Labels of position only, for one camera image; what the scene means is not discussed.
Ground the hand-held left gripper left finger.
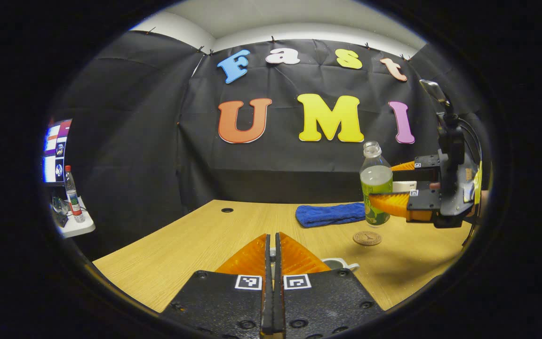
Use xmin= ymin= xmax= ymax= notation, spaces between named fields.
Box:
xmin=160 ymin=234 xmax=272 ymax=339

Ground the red cap plastic bottle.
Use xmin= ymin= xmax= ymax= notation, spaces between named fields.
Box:
xmin=64 ymin=165 xmax=86 ymax=223

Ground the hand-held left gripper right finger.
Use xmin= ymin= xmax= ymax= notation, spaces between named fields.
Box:
xmin=273 ymin=232 xmax=384 ymax=339

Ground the white side table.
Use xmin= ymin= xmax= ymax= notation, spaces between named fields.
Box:
xmin=55 ymin=198 xmax=96 ymax=238

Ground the blue folded towel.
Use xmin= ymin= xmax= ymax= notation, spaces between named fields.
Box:
xmin=295 ymin=202 xmax=367 ymax=228

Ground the green label water bottle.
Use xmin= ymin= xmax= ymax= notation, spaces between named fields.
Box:
xmin=360 ymin=141 xmax=393 ymax=227

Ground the round wooden coaster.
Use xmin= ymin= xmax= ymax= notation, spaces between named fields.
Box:
xmin=353 ymin=231 xmax=382 ymax=246

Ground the white teacup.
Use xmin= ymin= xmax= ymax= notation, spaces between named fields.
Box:
xmin=322 ymin=258 xmax=360 ymax=273

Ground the computer monitor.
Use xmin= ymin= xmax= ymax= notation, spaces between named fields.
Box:
xmin=43 ymin=119 xmax=72 ymax=185

